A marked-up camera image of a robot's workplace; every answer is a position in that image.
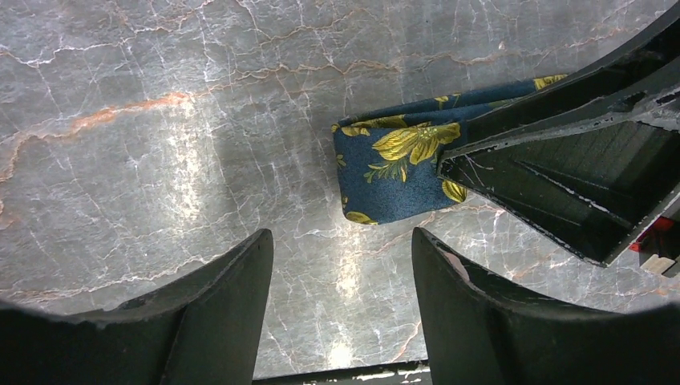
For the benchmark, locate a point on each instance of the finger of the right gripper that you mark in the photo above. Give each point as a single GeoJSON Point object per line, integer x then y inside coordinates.
{"type": "Point", "coordinates": [592, 193]}
{"type": "Point", "coordinates": [639, 76]}

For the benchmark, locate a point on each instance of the blue yellow floral tie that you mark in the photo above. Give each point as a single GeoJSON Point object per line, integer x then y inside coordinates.
{"type": "Point", "coordinates": [387, 158]}

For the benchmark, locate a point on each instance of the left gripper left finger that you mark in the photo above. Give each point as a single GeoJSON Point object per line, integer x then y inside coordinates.
{"type": "Point", "coordinates": [203, 328]}

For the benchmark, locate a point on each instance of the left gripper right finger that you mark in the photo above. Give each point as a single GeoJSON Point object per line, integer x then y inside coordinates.
{"type": "Point", "coordinates": [481, 328]}

